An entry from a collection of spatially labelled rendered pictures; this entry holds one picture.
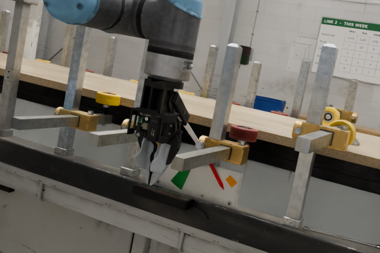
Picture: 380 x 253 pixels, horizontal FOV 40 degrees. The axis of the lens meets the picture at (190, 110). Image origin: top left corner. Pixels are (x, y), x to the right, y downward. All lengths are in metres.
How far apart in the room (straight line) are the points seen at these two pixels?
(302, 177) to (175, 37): 0.57
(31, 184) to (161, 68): 0.96
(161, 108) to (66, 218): 1.13
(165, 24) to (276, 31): 8.13
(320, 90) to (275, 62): 7.68
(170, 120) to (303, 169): 0.48
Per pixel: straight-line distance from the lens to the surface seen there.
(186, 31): 0.96
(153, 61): 0.97
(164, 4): 0.97
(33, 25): 3.07
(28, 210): 2.15
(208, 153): 1.25
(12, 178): 1.87
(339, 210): 1.58
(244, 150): 1.38
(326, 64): 1.33
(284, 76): 8.94
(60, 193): 1.74
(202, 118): 1.64
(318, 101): 1.33
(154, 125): 0.96
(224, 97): 1.40
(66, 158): 1.65
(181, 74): 0.97
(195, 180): 1.44
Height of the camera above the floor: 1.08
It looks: 6 degrees down
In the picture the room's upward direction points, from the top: 11 degrees clockwise
